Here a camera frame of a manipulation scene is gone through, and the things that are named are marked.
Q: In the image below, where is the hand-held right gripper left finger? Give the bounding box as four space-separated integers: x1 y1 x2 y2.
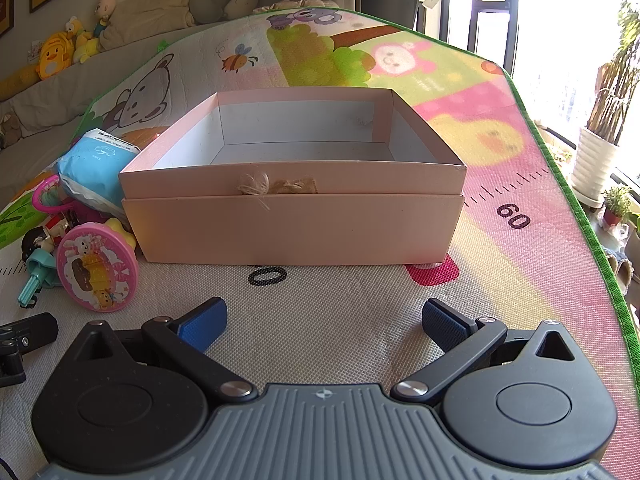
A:
70 297 256 404

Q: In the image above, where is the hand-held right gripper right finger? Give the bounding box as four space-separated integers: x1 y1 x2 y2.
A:
390 299 584 404

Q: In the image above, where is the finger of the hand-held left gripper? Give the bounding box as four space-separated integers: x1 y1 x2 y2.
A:
0 312 59 389

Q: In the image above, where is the teal plastic toy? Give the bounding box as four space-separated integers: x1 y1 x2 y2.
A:
17 247 59 309

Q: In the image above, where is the pink round cartoon toy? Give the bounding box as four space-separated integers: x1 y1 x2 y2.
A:
56 220 139 314

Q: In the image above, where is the small doll figure toy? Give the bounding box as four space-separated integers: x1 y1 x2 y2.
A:
21 209 77 264

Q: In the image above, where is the pink ring toy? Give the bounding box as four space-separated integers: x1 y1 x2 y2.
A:
31 172 77 222

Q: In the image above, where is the pink cardboard box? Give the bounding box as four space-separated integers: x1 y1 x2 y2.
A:
118 87 468 267

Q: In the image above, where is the blue tissue pack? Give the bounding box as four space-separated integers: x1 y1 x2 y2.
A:
54 129 142 219

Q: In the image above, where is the printed cartoon play mat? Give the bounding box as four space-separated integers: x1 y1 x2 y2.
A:
0 6 640 480

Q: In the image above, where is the small brown plush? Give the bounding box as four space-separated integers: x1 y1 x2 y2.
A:
0 112 22 149

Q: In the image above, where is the small red potted plant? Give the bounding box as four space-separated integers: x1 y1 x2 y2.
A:
601 185 634 229

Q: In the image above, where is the white ribbed planter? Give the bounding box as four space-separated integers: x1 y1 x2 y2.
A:
571 126 621 197

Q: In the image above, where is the long yellow plush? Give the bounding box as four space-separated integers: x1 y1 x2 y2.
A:
0 62 42 102

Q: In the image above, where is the yellow duck plush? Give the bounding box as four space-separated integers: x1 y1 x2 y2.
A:
37 30 77 81

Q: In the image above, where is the tall bamboo plant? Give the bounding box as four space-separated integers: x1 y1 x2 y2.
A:
584 5 640 134

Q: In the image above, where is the small yellow plush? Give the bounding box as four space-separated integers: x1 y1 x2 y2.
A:
65 16 102 65

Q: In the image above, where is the beige pillow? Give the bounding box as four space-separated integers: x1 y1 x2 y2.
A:
99 0 197 52

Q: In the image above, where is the red hat doll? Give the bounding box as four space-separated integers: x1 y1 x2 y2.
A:
92 0 114 39

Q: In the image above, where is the white bear plush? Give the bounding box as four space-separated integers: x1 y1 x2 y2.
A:
222 0 261 22

